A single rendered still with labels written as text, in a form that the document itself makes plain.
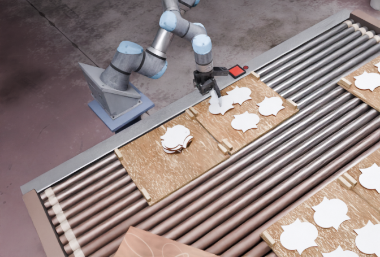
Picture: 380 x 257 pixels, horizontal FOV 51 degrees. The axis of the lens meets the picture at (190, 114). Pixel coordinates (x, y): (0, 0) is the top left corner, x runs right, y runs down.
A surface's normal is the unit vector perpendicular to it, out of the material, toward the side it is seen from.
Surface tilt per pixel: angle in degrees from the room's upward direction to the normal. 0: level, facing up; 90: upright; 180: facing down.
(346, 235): 0
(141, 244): 0
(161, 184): 0
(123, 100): 90
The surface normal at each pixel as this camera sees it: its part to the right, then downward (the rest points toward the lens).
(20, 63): -0.11, -0.67
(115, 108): 0.59, 0.55
